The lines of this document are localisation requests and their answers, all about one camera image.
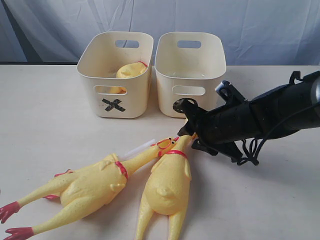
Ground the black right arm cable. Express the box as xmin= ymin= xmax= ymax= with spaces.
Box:
xmin=192 ymin=70 xmax=320 ymax=166

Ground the detached chicken head with tube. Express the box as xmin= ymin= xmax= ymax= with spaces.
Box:
xmin=53 ymin=139 xmax=157 ymax=178

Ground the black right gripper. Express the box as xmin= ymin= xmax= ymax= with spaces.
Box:
xmin=173 ymin=98 xmax=253 ymax=145

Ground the cream bin marked X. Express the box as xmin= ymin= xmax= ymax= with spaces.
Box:
xmin=77 ymin=31 xmax=154 ymax=119

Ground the headless yellow chicken body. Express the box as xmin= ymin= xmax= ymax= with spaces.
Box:
xmin=108 ymin=61 xmax=148 ymax=95

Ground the cream bin marked O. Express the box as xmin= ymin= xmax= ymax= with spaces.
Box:
xmin=154 ymin=32 xmax=227 ymax=118

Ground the yellow rubber chicken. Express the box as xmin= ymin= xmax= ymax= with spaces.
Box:
xmin=0 ymin=136 xmax=180 ymax=240
xmin=135 ymin=135 xmax=194 ymax=240

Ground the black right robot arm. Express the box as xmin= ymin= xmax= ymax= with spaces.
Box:
xmin=172 ymin=71 xmax=320 ymax=146

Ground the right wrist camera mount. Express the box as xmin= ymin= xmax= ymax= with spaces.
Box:
xmin=215 ymin=80 xmax=247 ymax=105

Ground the blue backdrop curtain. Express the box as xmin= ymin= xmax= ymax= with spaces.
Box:
xmin=0 ymin=0 xmax=320 ymax=65

